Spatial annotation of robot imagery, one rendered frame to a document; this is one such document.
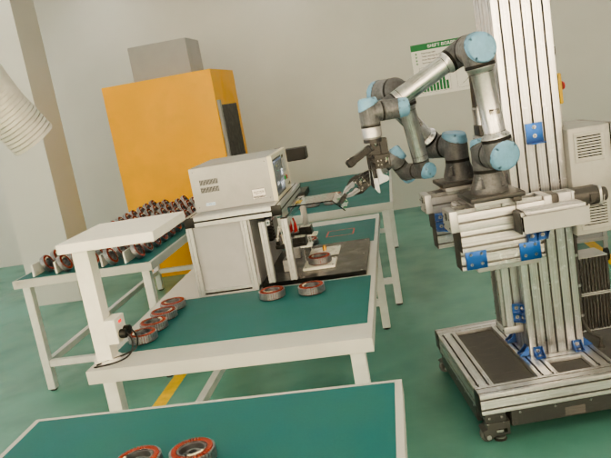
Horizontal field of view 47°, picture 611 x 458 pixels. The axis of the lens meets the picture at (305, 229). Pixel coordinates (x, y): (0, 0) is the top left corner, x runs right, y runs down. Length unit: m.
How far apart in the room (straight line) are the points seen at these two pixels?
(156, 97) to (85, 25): 2.50
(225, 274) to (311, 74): 5.61
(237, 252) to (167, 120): 3.97
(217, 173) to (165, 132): 3.81
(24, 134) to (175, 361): 0.92
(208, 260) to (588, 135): 1.73
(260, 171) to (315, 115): 5.41
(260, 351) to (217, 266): 0.84
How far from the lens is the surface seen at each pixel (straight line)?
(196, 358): 2.45
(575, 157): 3.20
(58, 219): 6.96
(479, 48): 2.75
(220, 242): 3.11
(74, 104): 9.33
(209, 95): 6.83
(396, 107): 2.67
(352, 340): 2.33
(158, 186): 7.06
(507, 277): 3.30
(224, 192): 3.19
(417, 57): 8.48
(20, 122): 2.51
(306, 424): 1.83
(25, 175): 7.02
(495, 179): 2.94
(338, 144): 8.53
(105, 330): 2.58
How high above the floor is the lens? 1.56
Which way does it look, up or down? 11 degrees down
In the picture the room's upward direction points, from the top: 10 degrees counter-clockwise
